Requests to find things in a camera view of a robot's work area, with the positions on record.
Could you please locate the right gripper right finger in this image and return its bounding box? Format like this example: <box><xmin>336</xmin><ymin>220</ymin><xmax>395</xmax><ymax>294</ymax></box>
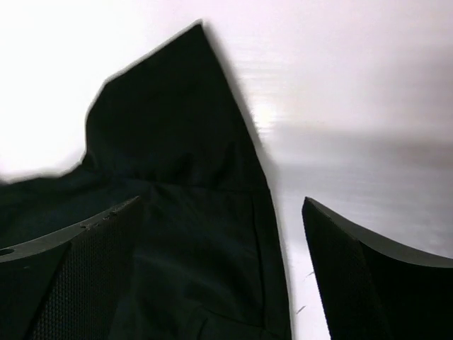
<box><xmin>302</xmin><ymin>198</ymin><xmax>452</xmax><ymax>340</ymax></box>

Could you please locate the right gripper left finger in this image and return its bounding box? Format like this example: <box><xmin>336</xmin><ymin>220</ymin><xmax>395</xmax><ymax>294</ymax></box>
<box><xmin>1</xmin><ymin>197</ymin><xmax>142</xmax><ymax>340</ymax></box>

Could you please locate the black t shirt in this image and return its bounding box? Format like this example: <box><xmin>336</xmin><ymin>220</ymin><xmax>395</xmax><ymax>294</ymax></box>
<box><xmin>1</xmin><ymin>24</ymin><xmax>291</xmax><ymax>339</ymax></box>

